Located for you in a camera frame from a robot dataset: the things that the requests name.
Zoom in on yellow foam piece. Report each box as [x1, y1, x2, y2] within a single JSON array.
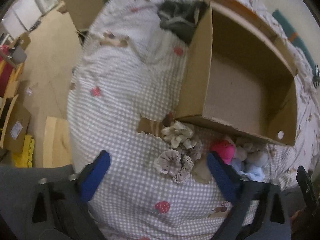
[[11, 134, 35, 168]]

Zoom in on red suitcase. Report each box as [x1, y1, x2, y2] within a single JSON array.
[[0, 45, 15, 98]]

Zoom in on beige lace scrunchie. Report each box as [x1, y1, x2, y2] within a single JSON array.
[[153, 141, 203, 184]]

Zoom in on checkered duvet with strawberries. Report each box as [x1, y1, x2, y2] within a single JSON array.
[[67, 0, 320, 240]]

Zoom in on cardboard box with label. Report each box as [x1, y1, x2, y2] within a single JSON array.
[[1, 94, 31, 152]]

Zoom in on light blue fluffy cloth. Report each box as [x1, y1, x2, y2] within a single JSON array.
[[230, 158, 265, 182]]

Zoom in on dark grey garment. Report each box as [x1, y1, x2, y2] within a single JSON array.
[[157, 0, 208, 44]]

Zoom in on pink plush toy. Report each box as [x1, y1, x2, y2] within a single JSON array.
[[210, 140, 236, 165]]

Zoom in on cream white scrunchie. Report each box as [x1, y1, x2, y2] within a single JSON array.
[[161, 121, 197, 149]]

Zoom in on grey bucket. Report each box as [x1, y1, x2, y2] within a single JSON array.
[[11, 45, 27, 64]]

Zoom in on open cardboard box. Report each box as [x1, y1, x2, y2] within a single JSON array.
[[174, 0, 299, 147]]

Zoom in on teal pillow with orange stripe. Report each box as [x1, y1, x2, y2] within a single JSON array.
[[272, 9, 319, 77]]

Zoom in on wooden board on floor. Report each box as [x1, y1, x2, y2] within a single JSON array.
[[43, 116, 73, 168]]

